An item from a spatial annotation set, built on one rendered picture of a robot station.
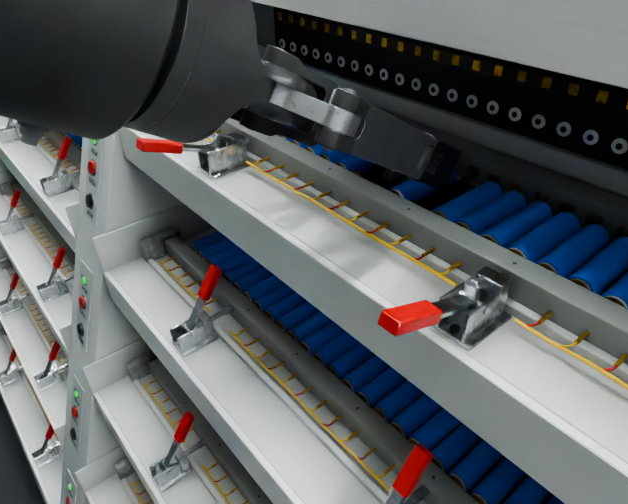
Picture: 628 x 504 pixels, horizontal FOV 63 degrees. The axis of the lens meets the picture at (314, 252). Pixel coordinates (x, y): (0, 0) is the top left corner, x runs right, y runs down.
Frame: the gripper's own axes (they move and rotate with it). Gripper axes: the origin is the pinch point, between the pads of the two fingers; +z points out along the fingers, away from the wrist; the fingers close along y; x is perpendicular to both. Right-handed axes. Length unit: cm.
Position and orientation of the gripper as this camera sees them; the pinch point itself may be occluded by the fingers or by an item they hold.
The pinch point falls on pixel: (403, 150)
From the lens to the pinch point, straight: 37.1
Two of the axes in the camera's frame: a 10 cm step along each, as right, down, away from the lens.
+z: 6.7, 0.9, 7.3
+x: -3.8, 9.0, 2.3
